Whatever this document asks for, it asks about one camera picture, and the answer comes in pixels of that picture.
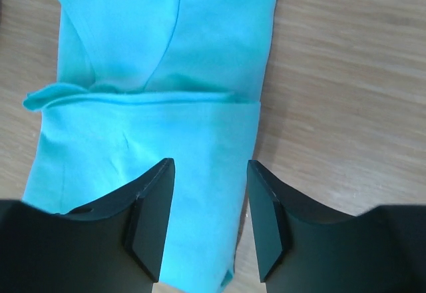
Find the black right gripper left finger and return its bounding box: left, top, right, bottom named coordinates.
left=1, top=158, right=175, bottom=292

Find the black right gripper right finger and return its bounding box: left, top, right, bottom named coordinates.
left=247, top=160, right=425, bottom=292

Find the turquoise t shirt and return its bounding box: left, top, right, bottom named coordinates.
left=23, top=0, right=276, bottom=292

